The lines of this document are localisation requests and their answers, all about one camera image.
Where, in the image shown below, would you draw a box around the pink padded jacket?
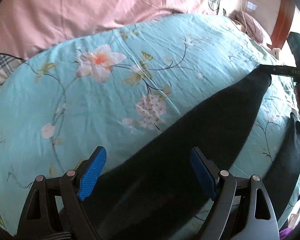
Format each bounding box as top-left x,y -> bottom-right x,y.
230,10 -> 272,45

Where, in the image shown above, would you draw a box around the teal floral bed sheet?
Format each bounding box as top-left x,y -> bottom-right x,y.
0,14 -> 300,239

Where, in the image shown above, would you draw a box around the red wooden window frame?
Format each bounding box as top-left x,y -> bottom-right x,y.
268,0 -> 296,49

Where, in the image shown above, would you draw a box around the pink quilt with plaid hearts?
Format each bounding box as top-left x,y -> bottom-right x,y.
0,0 -> 209,89

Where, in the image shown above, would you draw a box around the black pants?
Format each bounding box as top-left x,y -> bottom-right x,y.
57,65 -> 300,240

